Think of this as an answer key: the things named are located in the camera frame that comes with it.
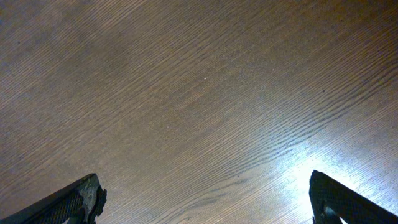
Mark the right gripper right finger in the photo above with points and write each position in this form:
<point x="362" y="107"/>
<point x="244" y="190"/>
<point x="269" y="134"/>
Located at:
<point x="334" y="203"/>

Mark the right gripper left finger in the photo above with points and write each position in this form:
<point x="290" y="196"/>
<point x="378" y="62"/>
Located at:
<point x="80" y="202"/>

